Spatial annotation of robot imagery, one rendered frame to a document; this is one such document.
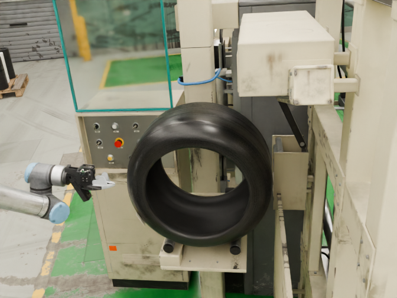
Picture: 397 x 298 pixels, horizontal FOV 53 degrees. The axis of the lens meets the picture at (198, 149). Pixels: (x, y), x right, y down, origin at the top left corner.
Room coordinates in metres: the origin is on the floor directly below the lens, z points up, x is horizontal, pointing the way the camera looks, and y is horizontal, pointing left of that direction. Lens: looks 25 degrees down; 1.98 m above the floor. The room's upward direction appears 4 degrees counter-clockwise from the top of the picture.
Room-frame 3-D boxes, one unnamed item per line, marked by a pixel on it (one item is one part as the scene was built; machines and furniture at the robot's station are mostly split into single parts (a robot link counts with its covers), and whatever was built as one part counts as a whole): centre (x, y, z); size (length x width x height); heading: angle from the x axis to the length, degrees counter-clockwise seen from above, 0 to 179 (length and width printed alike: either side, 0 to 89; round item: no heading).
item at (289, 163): (1.65, -0.42, 1.05); 0.20 x 0.15 x 0.30; 171
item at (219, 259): (1.49, -0.01, 0.80); 0.37 x 0.36 x 0.02; 81
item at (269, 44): (1.32, -0.28, 1.71); 0.61 x 0.25 x 0.15; 171
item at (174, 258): (1.51, 0.13, 0.84); 0.36 x 0.09 x 0.06; 171
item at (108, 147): (2.23, 0.37, 0.63); 0.56 x 0.41 x 1.27; 81
